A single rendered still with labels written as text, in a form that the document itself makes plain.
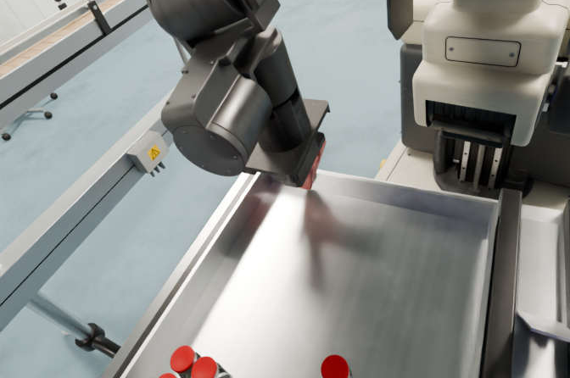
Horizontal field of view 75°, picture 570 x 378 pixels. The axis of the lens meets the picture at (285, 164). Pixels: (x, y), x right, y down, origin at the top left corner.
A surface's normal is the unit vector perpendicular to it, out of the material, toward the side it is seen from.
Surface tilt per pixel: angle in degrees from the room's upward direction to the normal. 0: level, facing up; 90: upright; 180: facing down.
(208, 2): 96
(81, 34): 90
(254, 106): 63
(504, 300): 0
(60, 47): 90
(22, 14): 90
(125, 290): 0
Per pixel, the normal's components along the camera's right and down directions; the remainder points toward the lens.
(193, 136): -0.33, 0.78
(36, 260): 0.88, 0.15
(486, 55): -0.53, 0.75
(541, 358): -0.22, -0.70
